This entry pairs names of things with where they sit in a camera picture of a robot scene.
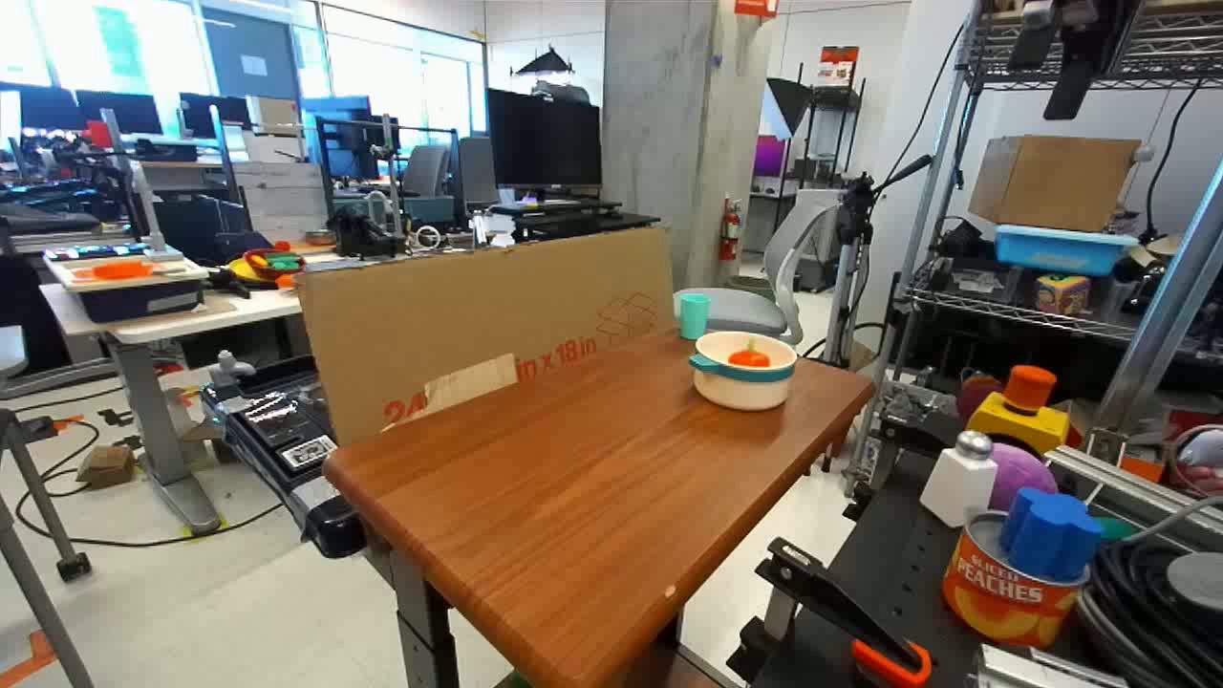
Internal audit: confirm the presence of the orange toy bell pepper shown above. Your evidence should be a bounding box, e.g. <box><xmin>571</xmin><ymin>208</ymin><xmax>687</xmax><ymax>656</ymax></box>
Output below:
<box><xmin>730</xmin><ymin>343</ymin><xmax>772</xmax><ymax>366</ymax></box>

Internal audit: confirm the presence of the teal plastic cup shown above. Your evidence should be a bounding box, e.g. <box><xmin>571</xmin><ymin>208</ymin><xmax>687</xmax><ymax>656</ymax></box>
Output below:
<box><xmin>675</xmin><ymin>289</ymin><xmax>712</xmax><ymax>342</ymax></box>

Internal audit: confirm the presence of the red fire extinguisher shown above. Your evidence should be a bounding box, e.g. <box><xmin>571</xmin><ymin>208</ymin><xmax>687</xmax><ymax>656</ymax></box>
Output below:
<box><xmin>720</xmin><ymin>199</ymin><xmax>743</xmax><ymax>264</ymax></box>

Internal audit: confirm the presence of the grey office chair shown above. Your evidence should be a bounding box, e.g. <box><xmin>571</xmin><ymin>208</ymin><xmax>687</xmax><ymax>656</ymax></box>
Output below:
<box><xmin>674</xmin><ymin>196</ymin><xmax>840</xmax><ymax>343</ymax></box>

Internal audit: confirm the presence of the black computer monitor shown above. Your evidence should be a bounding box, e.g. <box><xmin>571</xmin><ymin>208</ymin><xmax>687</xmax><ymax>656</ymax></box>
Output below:
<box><xmin>487</xmin><ymin>88</ymin><xmax>601</xmax><ymax>187</ymax></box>

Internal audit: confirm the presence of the brown cardboard sheet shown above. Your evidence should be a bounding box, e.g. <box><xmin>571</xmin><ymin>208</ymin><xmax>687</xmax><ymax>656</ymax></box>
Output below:
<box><xmin>297</xmin><ymin>231</ymin><xmax>674</xmax><ymax>445</ymax></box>

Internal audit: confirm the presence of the black orange clamp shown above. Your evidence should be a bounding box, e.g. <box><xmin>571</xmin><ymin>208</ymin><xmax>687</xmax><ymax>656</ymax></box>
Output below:
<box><xmin>756</xmin><ymin>538</ymin><xmax>938</xmax><ymax>688</ymax></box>

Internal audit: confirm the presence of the white plastic bottle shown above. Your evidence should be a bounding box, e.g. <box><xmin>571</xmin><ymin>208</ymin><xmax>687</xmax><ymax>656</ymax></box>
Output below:
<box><xmin>920</xmin><ymin>432</ymin><xmax>998</xmax><ymax>529</ymax></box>

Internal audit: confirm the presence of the orange cylinder block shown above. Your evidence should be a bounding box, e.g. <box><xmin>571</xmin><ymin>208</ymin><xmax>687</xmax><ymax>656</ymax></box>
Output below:
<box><xmin>1004</xmin><ymin>365</ymin><xmax>1056</xmax><ymax>413</ymax></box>

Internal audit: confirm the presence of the purple ball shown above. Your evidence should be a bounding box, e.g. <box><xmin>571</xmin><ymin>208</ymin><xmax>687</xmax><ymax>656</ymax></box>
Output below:
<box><xmin>991</xmin><ymin>445</ymin><xmax>1059</xmax><ymax>509</ymax></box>

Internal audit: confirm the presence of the yellow toy block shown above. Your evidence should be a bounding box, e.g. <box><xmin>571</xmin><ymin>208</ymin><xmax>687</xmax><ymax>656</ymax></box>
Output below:
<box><xmin>968</xmin><ymin>394</ymin><xmax>1070</xmax><ymax>455</ymax></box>

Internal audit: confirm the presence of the blue plastic tray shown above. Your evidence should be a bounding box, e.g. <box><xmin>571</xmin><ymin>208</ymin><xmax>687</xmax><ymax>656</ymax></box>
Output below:
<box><xmin>992</xmin><ymin>226</ymin><xmax>1135</xmax><ymax>275</ymax></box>

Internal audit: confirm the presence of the peaches tin can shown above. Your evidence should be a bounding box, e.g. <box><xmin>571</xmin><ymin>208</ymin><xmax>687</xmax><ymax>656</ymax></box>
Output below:
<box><xmin>940</xmin><ymin>511</ymin><xmax>1087</xmax><ymax>651</ymax></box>

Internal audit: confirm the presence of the cardboard box on shelf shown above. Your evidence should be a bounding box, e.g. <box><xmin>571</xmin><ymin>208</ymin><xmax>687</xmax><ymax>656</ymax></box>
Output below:
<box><xmin>968</xmin><ymin>134</ymin><xmax>1140</xmax><ymax>233</ymax></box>

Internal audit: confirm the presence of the white side desk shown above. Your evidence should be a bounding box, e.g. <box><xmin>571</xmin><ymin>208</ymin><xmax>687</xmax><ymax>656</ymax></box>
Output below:
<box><xmin>37</xmin><ymin>268</ymin><xmax>308</xmax><ymax>534</ymax></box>

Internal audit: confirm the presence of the grey tray with orange plate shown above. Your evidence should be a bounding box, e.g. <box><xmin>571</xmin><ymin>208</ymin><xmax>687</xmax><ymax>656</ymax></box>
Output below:
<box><xmin>43</xmin><ymin>246</ymin><xmax>206</xmax><ymax>323</ymax></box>

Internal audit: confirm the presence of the white pot with teal handles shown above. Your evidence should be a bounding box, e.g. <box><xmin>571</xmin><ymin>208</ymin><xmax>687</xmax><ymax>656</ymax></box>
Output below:
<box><xmin>687</xmin><ymin>331</ymin><xmax>799</xmax><ymax>413</ymax></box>

